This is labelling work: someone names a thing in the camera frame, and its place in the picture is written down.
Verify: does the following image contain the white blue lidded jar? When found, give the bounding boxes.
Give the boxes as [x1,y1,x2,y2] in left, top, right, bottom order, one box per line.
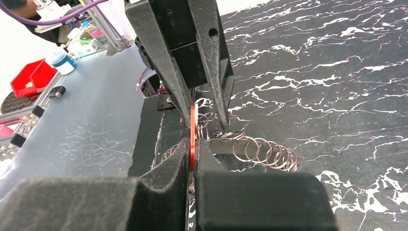
[47,50,77,75]

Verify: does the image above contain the red key tag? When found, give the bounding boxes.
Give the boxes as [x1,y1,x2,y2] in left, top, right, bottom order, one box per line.
[190,105,196,172]

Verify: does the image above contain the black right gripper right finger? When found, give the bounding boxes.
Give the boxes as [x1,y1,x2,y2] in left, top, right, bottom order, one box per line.
[195,140,338,231]

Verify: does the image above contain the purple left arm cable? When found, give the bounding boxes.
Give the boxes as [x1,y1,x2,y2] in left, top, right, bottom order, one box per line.
[0,0,160,98]

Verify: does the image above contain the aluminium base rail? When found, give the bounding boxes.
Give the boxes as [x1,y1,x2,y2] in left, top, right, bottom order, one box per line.
[0,73,62,161]

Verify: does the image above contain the red plastic bin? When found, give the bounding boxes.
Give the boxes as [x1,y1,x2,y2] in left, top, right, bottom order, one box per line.
[10,59,57,98]

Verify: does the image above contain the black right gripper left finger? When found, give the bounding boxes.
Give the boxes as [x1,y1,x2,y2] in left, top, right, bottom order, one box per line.
[0,138,190,231]

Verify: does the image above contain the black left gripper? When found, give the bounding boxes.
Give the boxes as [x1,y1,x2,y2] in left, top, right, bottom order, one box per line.
[125,0,233,129]

